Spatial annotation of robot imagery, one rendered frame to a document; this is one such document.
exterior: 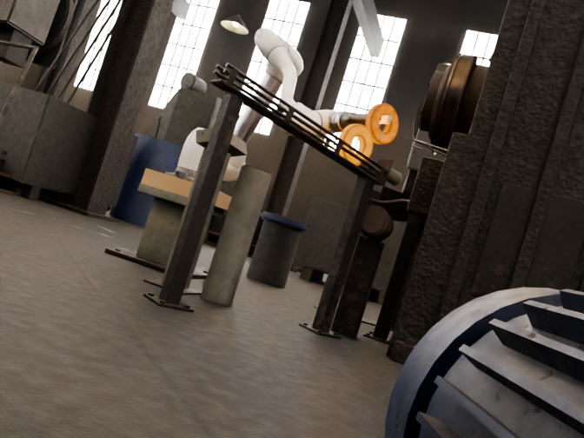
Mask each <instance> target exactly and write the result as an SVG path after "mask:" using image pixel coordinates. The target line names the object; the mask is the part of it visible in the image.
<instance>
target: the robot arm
mask: <svg viewBox="0 0 584 438"><path fill-rule="evenodd" d="M255 44H256V47H257V48H258V49H259V50H260V52H261V53H262V55H263V56H264V57H265V59H266V60H267V65H266V69H265V73H266V74H265V76H264V77H263V79H262V80H261V82H260V84H261V86H263V87H264V88H266V89H267V90H269V91H271V92H272V93H274V94H275V95H276V94H277V92H278V91H279V89H280V88H281V87H282V91H281V99H282V100H284V101H285V102H287V103H289V104H290V105H292V106H293V107H295V108H296V109H298V110H300V111H301V112H302V113H303V114H305V115H306V116H308V117H310V118H311V119H313V120H314V121H315V122H317V123H319V124H320V125H321V126H322V127H324V128H325V129H327V130H329V131H330V132H332V133H333V134H335V133H341V132H342V131H343V129H344V128H345V127H347V126H348V125H350V124H362V125H364V126H365V121H366V116H367V114H362V113H355V112H348V111H346V110H344V111H335V110H328V109H322V110H311V109H309V108H307V107H306V106H304V105H303V104H302V103H296V102H295V101H294V100H293V95H294V91H295V85H296V79H297V77H298V76H299V75H300V74H301V73H302V69H303V62H302V58H301V56H300V54H299V53H298V51H297V50H296V49H295V48H294V47H293V46H292V45H291V44H290V43H288V42H286V41H285V40H284V39H283V38H281V37H280V36H278V35H277V34H276V33H275V32H274V31H273V30H270V29H268V28H261V29H259V30H258V31H257V32H256V34H255ZM294 114H295V115H296V116H298V117H300V118H301V119H302V120H303V121H305V122H306V123H308V124H310V125H311V126H313V127H314V128H316V129H318V130H319V131H321V132H322V133H323V134H325V135H328V134H327V133H326V132H324V131H323V130H321V129H319V128H318V127H316V126H315V125H314V124H313V123H311V122H309V121H308V120H306V119H305V118H303V117H302V116H300V115H298V114H297V113H294ZM391 117H392V116H382V117H381V119H380V122H379V126H381V124H390V121H391ZM262 118H263V116H262V115H260V114H259V113H257V112H255V111H254V110H252V109H251V108H250V107H248V106H246V108H245V109H244V111H243V113H242V114H241V116H240V118H239V119H238V121H237V123H236V128H235V131H234V135H235V136H237V137H239V138H240V139H241V140H243V141H244V142H245V143H248V141H249V139H250V138H251V137H252V135H253V133H254V132H255V130H256V128H257V126H258V124H259V123H260V121H261V120H262ZM292 120H293V121H295V122H296V123H298V124H300V125H301V126H302V127H304V128H305V129H307V130H309V131H310V132H312V133H313V134H315V135H318V134H316V133H315V132H314V131H313V130H311V129H309V128H308V127H306V126H305V125H303V124H302V123H300V122H298V121H297V120H295V119H294V118H293V117H292ZM198 129H203V128H197V129H194V130H193V131H192V132H191V133H190V134H189V136H188V138H187V139H186V141H185V144H184V145H183V147H182V152H181V155H180V158H179V162H178V165H177V168H176V171H175V173H170V172H165V174H166V175H169V176H174V177H177V178H181V179H183V180H186V181H189V182H194V178H195V175H196V171H197V168H198V165H199V162H200V160H201V156H202V152H203V149H204V147H202V146H201V145H199V144H197V143H196V130H198ZM245 159H246V156H232V157H231V158H230V159H229V163H228V167H227V169H226V172H225V175H224V178H223V181H225V182H232V181H235V180H237V179H238V176H239V173H240V170H241V167H242V166H243V165H245Z"/></svg>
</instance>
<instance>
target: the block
mask: <svg viewBox="0 0 584 438"><path fill-rule="evenodd" d="M443 164H444V161H441V160H437V159H434V158H430V157H426V156H424V157H423V158H422V160H421V164H420V168H419V170H418V173H417V177H416V179H415V184H414V187H413V190H412V193H411V197H410V199H409V202H408V207H407V211H408V213H409V214H412V215H416V216H421V217H425V218H428V213H429V210H430V207H431V204H432V201H433V198H434V195H435V190H436V187H437V184H438V181H439V178H440V175H441V170H442V167H443Z"/></svg>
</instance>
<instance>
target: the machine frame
mask: <svg viewBox="0 0 584 438"><path fill-rule="evenodd" d="M523 287H525V288H549V289H558V290H563V289H572V290H576V291H581V292H584V0H508V5H507V8H506V11H505V14H504V17H503V20H502V23H501V28H500V31H499V34H498V37H497V40H496V43H495V47H494V51H493V55H492V57H491V60H490V64H489V66H488V72H487V74H486V77H485V81H484V84H483V86H482V90H481V94H480V98H479V101H478V103H477V107H476V110H475V113H474V118H473V121H472V124H471V127H470V130H469V133H468V135H466V134H462V133H458V132H454V133H453V135H452V138H451V141H450V144H449V146H448V152H447V154H446V158H445V161H444V164H443V167H442V170H441V175H440V178H439V181H438V184H437V187H436V190H435V195H434V198H433V201H432V204H431V207H430V210H429V213H428V218H427V221H426V224H425V227H424V230H423V233H422V236H421V241H420V244H419V248H418V250H417V253H416V257H415V261H414V264H413V268H412V270H411V273H410V277H409V279H408V285H407V287H406V290H405V294H404V297H403V299H402V303H401V307H400V311H399V314H398V316H397V320H396V323H395V327H394V331H393V334H392V336H391V340H390V343H389V345H388V351H387V354H386V355H387V356H388V357H390V360H392V361H394V362H399V363H401V364H404V363H405V361H406V360H407V359H408V357H409V355H410V353H411V352H412V350H413V349H414V347H415V345H416V344H417V343H418V342H419V341H420V340H421V339H422V337H423V336H424V335H425V334H427V332H428V331H429V330H430V329H431V328H432V327H433V326H434V325H435V324H436V323H437V322H439V321H440V320H441V319H442V318H444V317H445V316H446V315H448V314H449V313H450V312H451V311H453V310H455V309H458V308H459V307H460V306H462V305H464V304H466V303H468V302H470V301H472V300H474V299H475V298H478V297H481V296H484V295H488V294H491V293H494V292H496V291H500V290H505V289H517V288H523Z"/></svg>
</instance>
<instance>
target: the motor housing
mask: <svg viewBox="0 0 584 438"><path fill-rule="evenodd" d="M393 229H394V222H393V219H392V218H391V216H390V215H389V213H388V212H387V211H386V210H385V209H384V208H383V207H381V206H378V205H369V206H368V207H367V210H366V213H365V216H364V219H363V222H362V226H361V230H360V231H361V233H362V234H364V235H365V236H366V237H364V236H359V239H358V242H357V244H356V248H355V253H354V256H353V259H352V262H351V264H350V268H349V271H348V275H347V279H346V282H345V284H344V287H343V291H342V295H341V299H340V301H339V304H338V307H337V310H336V313H335V318H334V321H333V324H332V327H331V331H334V332H336V333H339V334H341V335H345V336H348V337H351V338H355V337H357V334H358V331H359V328H360V325H361V322H362V318H363V314H364V311H365V308H366V305H367V302H368V298H369V294H370V291H371V289H372V285H373V282H374V279H375V274H376V271H377V269H378V265H379V262H380V260H381V256H382V251H383V249H384V245H385V244H384V243H383V242H379V241H383V240H385V239H387V238H388V237H390V235H391V234H392V232H393ZM367 237H368V238H367Z"/></svg>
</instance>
